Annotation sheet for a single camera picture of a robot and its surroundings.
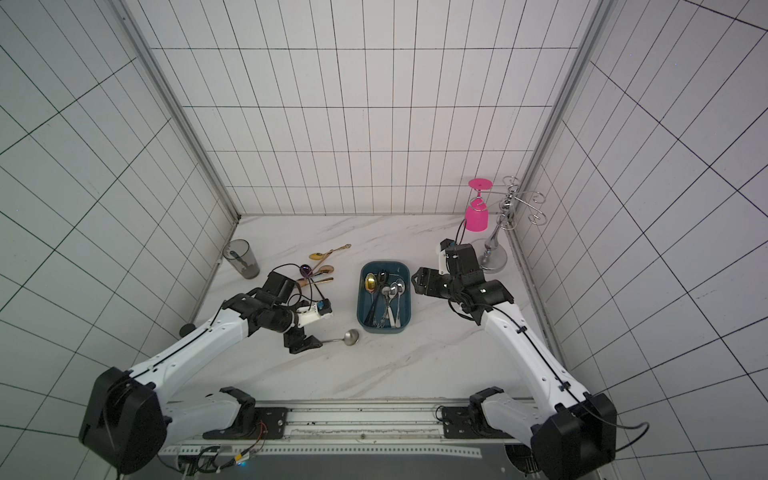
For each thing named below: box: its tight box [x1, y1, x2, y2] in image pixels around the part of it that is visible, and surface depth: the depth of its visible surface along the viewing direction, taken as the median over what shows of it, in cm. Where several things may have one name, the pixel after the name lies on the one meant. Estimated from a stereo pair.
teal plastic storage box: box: [356, 260, 412, 334], surface depth 95 cm
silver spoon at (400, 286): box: [395, 278, 405, 328], surface depth 99 cm
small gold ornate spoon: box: [309, 243, 352, 261], surface depth 109 cm
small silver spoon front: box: [382, 286, 395, 328], surface depth 99 cm
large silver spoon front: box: [322, 329, 359, 346], surface depth 88 cm
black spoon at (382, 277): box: [365, 271, 388, 326], surface depth 99 cm
